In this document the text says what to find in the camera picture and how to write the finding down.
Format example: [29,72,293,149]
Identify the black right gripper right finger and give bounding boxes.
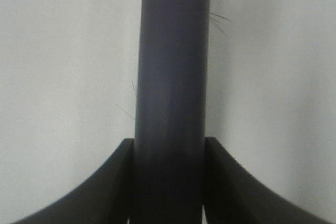
[203,137,326,224]

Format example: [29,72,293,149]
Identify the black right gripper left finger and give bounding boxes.
[18,138,133,223]

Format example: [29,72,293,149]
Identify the purple hand brush black bristles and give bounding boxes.
[128,0,225,223]

